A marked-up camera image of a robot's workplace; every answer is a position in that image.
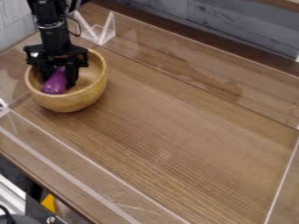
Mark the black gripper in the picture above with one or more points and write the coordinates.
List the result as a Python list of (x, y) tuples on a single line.
[(56, 52)]

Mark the purple toy eggplant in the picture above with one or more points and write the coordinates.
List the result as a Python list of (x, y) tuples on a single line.
[(55, 85)]

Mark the brown wooden bowl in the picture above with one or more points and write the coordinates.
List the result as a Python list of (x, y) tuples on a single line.
[(83, 94)]

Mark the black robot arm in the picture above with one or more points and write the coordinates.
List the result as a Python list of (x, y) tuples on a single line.
[(49, 13)]

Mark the clear acrylic table barrier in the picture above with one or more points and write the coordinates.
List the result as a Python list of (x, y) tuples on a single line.
[(188, 143)]

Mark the yellow sticker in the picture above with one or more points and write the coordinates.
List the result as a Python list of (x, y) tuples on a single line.
[(48, 203)]

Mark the black metal equipment base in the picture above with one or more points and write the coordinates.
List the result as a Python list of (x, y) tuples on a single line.
[(36, 211)]

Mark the clear acrylic corner bracket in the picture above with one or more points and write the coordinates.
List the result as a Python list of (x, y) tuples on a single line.
[(99, 34)]

